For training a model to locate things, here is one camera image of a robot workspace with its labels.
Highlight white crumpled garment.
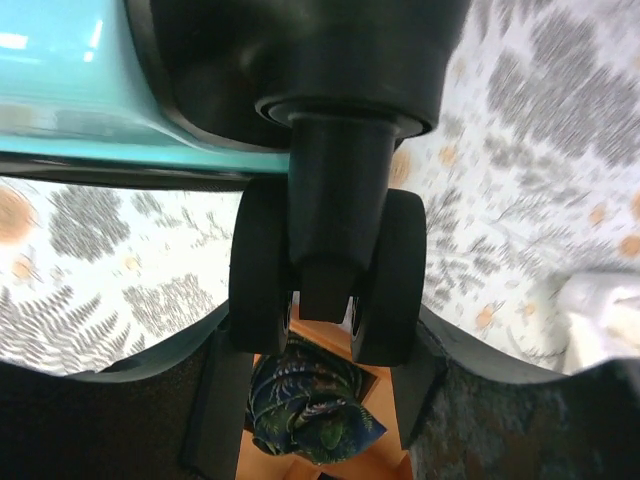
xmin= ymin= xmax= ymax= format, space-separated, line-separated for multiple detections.
xmin=557 ymin=272 xmax=639 ymax=375

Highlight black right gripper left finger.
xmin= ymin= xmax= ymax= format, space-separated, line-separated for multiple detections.
xmin=1 ymin=306 xmax=253 ymax=479

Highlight rolled black belt top-left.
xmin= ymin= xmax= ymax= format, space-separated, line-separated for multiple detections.
xmin=245 ymin=333 xmax=387 ymax=465

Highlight wooden compartment tray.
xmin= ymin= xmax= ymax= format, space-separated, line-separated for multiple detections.
xmin=235 ymin=312 xmax=413 ymax=479

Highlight pink teal suitcase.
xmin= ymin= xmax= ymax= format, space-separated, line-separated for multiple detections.
xmin=1 ymin=0 xmax=470 ymax=366

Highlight floral patterned table mat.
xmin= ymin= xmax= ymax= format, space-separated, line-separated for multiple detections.
xmin=1 ymin=1 xmax=639 ymax=375

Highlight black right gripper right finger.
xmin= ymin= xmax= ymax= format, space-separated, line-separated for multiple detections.
xmin=392 ymin=308 xmax=639 ymax=479

